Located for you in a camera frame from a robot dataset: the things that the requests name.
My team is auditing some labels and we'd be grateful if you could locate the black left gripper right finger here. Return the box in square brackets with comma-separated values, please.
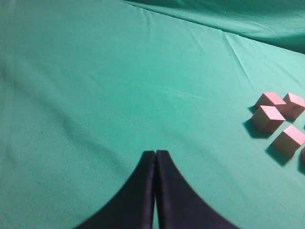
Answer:
[155, 150, 236, 229]

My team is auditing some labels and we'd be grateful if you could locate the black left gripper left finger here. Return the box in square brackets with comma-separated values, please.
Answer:
[76, 151, 155, 229]

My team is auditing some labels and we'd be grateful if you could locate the pink cube large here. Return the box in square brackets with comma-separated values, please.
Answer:
[250, 105, 285, 133]
[272, 125, 305, 158]

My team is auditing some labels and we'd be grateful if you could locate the pink cube light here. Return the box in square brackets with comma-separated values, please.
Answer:
[300, 147, 305, 168]

